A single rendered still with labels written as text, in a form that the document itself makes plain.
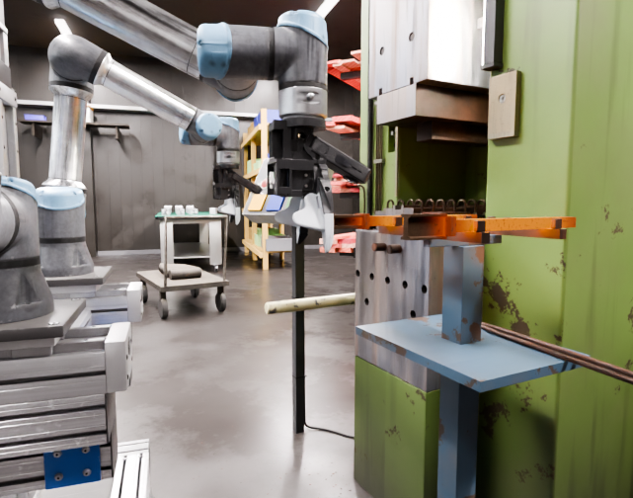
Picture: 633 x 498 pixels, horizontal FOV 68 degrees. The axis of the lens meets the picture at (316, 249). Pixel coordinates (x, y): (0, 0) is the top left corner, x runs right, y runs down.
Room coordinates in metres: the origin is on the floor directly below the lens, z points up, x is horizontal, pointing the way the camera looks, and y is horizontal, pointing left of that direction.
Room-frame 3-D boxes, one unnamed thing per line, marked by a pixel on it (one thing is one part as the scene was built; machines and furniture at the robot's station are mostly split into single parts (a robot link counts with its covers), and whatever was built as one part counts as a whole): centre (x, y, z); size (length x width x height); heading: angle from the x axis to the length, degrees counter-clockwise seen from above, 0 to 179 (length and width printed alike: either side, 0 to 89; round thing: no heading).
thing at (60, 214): (1.26, 0.69, 0.98); 0.13 x 0.12 x 0.14; 26
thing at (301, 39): (0.74, 0.02, 1.23); 0.09 x 0.08 x 0.11; 100
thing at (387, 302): (1.58, -0.47, 0.69); 0.56 x 0.38 x 0.45; 118
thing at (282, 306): (1.79, -0.01, 0.62); 0.44 x 0.05 x 0.05; 118
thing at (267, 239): (8.25, 0.87, 1.23); 2.66 x 0.75 x 2.45; 18
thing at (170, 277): (4.42, 1.30, 0.45); 1.13 x 0.66 x 0.90; 29
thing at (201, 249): (7.86, 2.15, 0.48); 2.76 x 0.99 x 0.95; 18
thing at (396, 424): (1.58, -0.47, 0.23); 0.56 x 0.38 x 0.47; 118
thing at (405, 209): (1.63, -0.44, 0.96); 0.42 x 0.20 x 0.09; 118
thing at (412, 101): (1.63, -0.44, 1.32); 0.42 x 0.20 x 0.10; 118
